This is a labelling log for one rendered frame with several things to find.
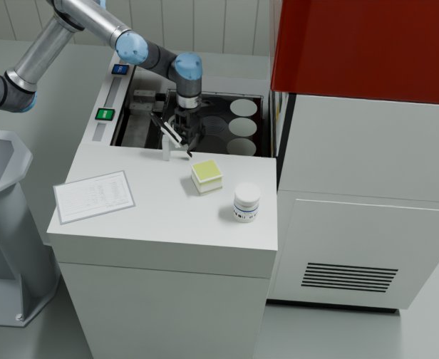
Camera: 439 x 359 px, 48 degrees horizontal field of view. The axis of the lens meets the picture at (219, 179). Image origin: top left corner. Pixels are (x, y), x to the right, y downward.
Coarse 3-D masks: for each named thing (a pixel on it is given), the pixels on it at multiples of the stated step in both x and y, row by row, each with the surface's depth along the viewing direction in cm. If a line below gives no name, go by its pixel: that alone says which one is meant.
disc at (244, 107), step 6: (234, 102) 183; (240, 102) 183; (246, 102) 183; (252, 102) 183; (234, 108) 180; (240, 108) 180; (246, 108) 181; (252, 108) 181; (240, 114) 178; (246, 114) 178; (252, 114) 179
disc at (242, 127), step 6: (234, 120) 176; (240, 120) 176; (246, 120) 176; (234, 126) 174; (240, 126) 174; (246, 126) 174; (252, 126) 174; (234, 132) 171; (240, 132) 172; (246, 132) 172; (252, 132) 172
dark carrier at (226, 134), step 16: (176, 96) 184; (208, 96) 184; (224, 96) 185; (240, 96) 185; (224, 112) 179; (256, 112) 179; (208, 128) 172; (224, 128) 173; (160, 144) 166; (208, 144) 167; (224, 144) 167; (256, 144) 168
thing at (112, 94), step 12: (120, 60) 188; (108, 72) 182; (132, 72) 183; (108, 84) 177; (120, 84) 177; (108, 96) 173; (120, 96) 173; (96, 108) 168; (120, 108) 168; (96, 120) 164; (84, 132) 160; (96, 132) 160; (108, 132) 160; (96, 144) 156; (108, 144) 156
